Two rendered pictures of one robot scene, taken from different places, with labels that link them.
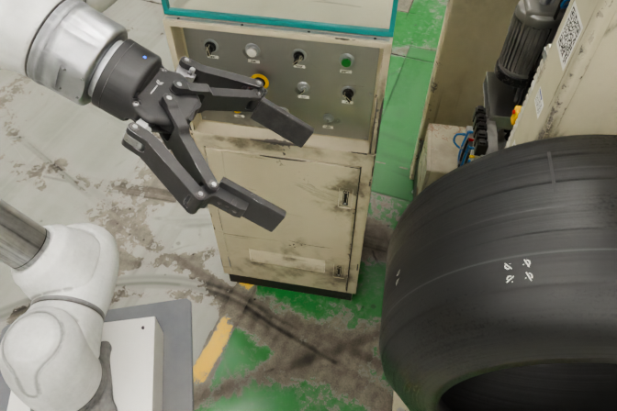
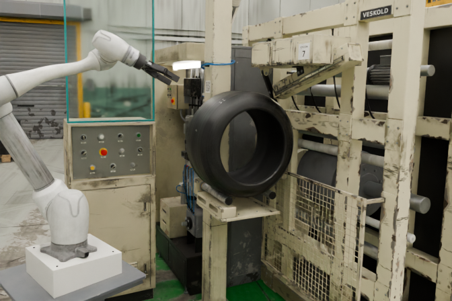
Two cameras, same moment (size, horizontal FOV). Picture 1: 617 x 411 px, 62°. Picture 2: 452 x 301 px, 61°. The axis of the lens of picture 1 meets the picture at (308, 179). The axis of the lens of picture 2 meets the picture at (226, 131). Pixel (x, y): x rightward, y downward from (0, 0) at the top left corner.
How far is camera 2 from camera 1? 1.72 m
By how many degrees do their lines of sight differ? 52
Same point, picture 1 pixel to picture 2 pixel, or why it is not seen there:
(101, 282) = not seen: hidden behind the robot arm
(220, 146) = (85, 189)
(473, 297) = (216, 109)
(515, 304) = (224, 105)
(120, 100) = (143, 60)
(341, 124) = (138, 166)
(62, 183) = not seen: outside the picture
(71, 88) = (134, 57)
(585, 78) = (215, 91)
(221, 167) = not seen: hidden behind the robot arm
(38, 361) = (79, 195)
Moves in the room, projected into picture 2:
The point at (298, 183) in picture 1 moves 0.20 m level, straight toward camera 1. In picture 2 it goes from (122, 202) to (136, 210)
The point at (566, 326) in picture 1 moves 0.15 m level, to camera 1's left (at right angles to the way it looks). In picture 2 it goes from (235, 103) to (211, 103)
